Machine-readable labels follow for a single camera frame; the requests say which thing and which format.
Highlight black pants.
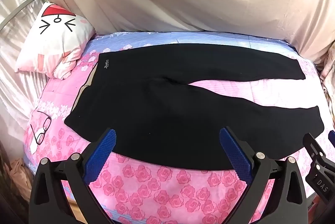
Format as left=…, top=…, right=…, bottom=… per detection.
left=65, top=44, right=324, bottom=171

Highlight white paper card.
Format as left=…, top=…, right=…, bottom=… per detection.
left=30, top=128, right=46, bottom=154

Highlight black-framed eyeglasses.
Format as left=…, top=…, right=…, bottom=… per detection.
left=30, top=110, right=52, bottom=145

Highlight white satin curtain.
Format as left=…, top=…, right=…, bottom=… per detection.
left=0, top=0, right=53, bottom=162

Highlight white cartoon cat pillow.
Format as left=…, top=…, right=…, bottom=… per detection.
left=15, top=2, right=95, bottom=79

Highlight metal bed rail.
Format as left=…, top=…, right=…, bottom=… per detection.
left=0, top=0, right=35, bottom=31

